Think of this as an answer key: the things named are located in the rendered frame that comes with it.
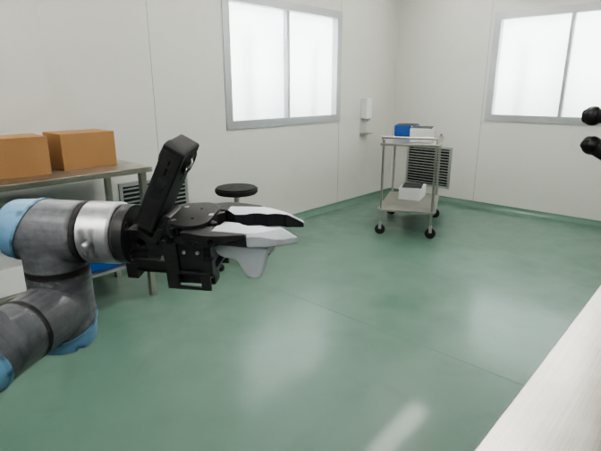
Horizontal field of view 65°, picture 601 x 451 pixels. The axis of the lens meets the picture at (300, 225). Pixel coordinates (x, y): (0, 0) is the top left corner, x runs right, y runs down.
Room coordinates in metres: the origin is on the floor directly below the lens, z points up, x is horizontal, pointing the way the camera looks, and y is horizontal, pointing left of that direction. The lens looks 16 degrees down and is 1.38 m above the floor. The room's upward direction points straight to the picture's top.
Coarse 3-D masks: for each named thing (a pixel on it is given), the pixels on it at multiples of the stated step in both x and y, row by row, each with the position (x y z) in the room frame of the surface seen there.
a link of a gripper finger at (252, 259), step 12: (216, 228) 0.49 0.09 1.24; (228, 228) 0.49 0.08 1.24; (240, 228) 0.49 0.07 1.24; (252, 228) 0.49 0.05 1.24; (264, 228) 0.49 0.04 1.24; (276, 228) 0.49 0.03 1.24; (252, 240) 0.48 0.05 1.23; (264, 240) 0.48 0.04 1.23; (276, 240) 0.48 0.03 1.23; (288, 240) 0.48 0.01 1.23; (228, 252) 0.50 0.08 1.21; (240, 252) 0.49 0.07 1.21; (252, 252) 0.49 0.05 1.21; (264, 252) 0.48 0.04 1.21; (240, 264) 0.49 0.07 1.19; (252, 264) 0.49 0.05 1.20; (264, 264) 0.49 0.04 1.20; (252, 276) 0.49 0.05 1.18
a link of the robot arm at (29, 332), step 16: (16, 304) 0.48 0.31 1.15; (0, 320) 0.44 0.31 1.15; (16, 320) 0.45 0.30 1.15; (32, 320) 0.47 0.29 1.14; (0, 336) 0.43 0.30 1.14; (16, 336) 0.44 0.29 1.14; (32, 336) 0.45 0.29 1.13; (48, 336) 0.47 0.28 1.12; (0, 352) 0.41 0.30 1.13; (16, 352) 0.43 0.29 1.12; (32, 352) 0.45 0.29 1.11; (0, 368) 0.41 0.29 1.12; (16, 368) 0.42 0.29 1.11; (0, 384) 0.40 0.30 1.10
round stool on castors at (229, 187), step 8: (224, 184) 3.81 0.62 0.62; (232, 184) 3.81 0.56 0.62; (240, 184) 3.81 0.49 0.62; (248, 184) 3.81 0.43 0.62; (216, 192) 3.63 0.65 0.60; (224, 192) 3.57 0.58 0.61; (232, 192) 3.56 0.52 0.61; (240, 192) 3.56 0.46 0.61; (248, 192) 3.59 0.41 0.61; (256, 192) 3.67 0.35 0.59
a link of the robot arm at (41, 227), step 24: (0, 216) 0.54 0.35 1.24; (24, 216) 0.53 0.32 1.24; (48, 216) 0.53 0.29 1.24; (72, 216) 0.53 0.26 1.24; (0, 240) 0.53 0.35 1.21; (24, 240) 0.52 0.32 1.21; (48, 240) 0.52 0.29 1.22; (72, 240) 0.51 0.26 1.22; (24, 264) 0.53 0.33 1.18; (48, 264) 0.52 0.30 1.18; (72, 264) 0.54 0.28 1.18
